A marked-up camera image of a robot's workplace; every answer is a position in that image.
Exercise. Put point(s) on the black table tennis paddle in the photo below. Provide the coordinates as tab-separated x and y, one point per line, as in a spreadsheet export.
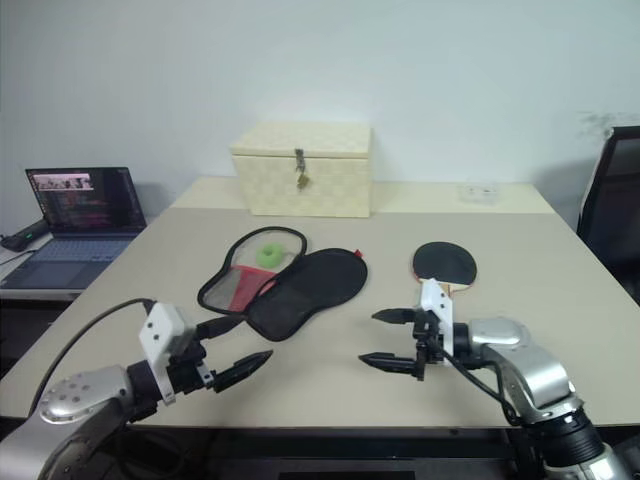
442	260

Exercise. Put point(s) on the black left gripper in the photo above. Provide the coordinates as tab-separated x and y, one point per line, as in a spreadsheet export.
187	375

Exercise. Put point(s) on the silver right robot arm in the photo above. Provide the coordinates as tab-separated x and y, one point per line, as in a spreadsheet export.
530	365

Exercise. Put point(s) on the black mesh office chair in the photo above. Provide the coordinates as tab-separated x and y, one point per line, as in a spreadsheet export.
620	200

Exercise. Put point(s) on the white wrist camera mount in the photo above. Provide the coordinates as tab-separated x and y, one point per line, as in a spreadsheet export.
435	297
162	325

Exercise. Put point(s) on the black table frame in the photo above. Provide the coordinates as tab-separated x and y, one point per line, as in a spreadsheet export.
350	450

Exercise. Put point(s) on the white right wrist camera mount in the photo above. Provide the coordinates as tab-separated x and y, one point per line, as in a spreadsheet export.
435	297

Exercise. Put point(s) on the small brass padlock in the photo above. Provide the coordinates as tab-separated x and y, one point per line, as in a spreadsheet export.
302	181

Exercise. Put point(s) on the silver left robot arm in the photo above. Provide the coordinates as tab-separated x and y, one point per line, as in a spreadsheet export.
75	400

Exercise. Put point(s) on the black device with green light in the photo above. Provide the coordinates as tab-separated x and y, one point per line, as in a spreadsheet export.
25	237

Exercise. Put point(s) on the black red mouse pad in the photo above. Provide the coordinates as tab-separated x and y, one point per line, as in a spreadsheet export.
310	290

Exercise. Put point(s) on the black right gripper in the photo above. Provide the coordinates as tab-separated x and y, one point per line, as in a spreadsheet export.
429	340

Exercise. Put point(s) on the open blue laptop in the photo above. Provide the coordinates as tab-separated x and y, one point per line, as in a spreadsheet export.
85	200

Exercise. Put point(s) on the clear plastic container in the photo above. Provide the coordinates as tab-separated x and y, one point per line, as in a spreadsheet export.
480	194

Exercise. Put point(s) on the metal hasp latch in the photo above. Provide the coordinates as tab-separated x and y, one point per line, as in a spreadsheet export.
299	159

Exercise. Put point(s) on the cream woven storage box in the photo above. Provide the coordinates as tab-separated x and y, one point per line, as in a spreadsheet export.
325	185

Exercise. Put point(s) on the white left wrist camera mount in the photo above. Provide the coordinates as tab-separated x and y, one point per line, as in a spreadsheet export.
162	325

